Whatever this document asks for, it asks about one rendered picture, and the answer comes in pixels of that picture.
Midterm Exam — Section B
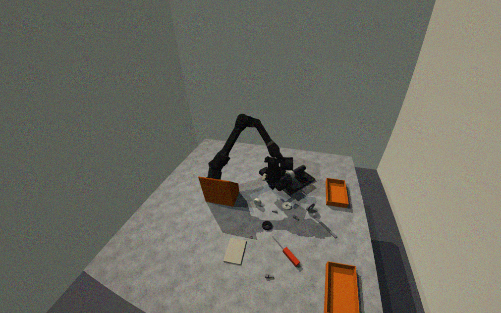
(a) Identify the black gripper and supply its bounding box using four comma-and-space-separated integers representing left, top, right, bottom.
259, 167, 288, 191

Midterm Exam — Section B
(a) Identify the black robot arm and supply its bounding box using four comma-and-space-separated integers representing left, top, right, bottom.
206, 114, 293, 180

